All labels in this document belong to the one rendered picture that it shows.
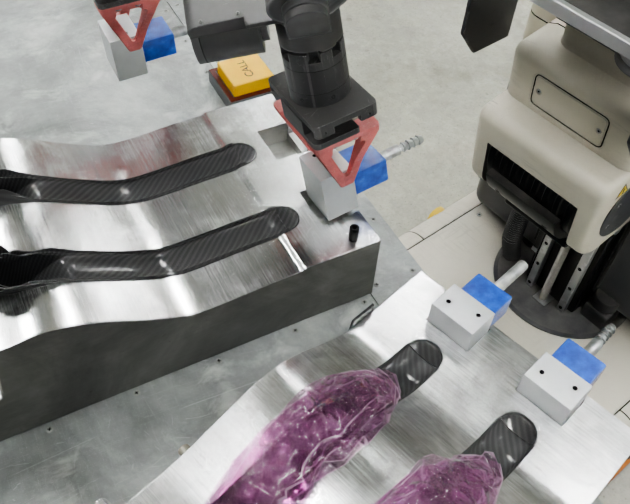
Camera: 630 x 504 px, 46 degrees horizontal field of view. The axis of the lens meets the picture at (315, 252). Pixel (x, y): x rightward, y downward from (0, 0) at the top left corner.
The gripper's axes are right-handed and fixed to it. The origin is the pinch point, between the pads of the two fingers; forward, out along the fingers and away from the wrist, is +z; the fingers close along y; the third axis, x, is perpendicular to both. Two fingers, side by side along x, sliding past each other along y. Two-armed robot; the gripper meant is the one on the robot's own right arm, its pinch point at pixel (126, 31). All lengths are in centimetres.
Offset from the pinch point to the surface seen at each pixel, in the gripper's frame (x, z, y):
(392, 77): 98, 99, -85
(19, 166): -16.3, 1.6, 15.1
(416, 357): 11, 10, 48
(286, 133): 12.9, 8.1, 15.8
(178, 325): -8.2, 7.1, 36.3
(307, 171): 9.4, 1.8, 28.1
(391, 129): 85, 98, -63
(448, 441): 9, 9, 57
